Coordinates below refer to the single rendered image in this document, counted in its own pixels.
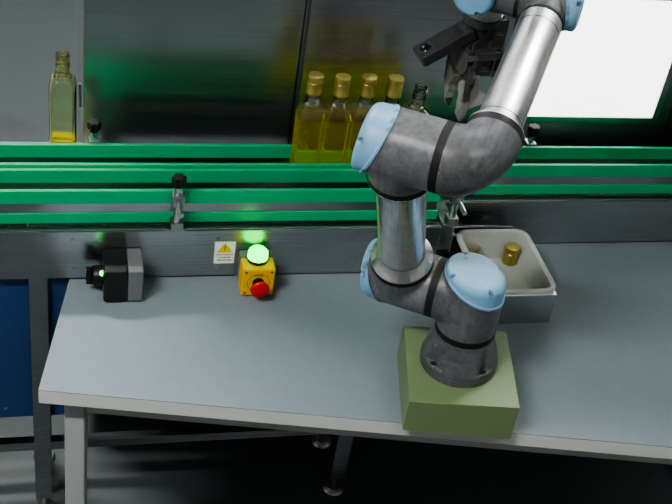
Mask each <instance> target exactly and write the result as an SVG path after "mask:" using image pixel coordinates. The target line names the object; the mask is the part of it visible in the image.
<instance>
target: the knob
mask: <svg viewBox="0 0 672 504"><path fill-rule="evenodd" d="M102 269H103V265H102V264H99V265H93V266H92V267H91V266H90V267H86V284H93V285H99V286H103V276H100V271H101V270H102Z"/></svg>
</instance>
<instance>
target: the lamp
mask: <svg viewBox="0 0 672 504"><path fill-rule="evenodd" d="M247 261H248V262H249V263H250V264H252V265H255V266H262V265H265V264H266V263H267V262H268V250H267V249H266V247H264V246H262V245H253V246H251V247H250V248H249V250H248V254H247Z"/></svg>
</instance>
